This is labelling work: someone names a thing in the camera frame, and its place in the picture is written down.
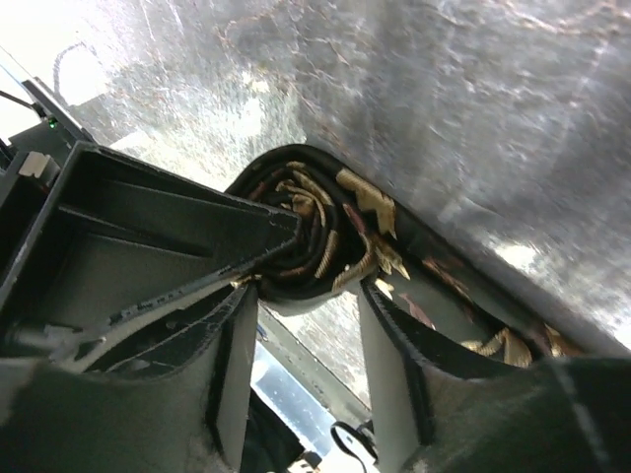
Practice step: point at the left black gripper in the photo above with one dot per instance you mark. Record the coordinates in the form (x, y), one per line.
(96, 246)

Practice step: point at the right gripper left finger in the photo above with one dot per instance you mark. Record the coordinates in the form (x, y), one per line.
(180, 406)

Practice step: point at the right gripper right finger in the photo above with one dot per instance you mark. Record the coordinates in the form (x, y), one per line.
(437, 407)

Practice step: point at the dark floral necktie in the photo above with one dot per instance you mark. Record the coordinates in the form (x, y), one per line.
(352, 233)

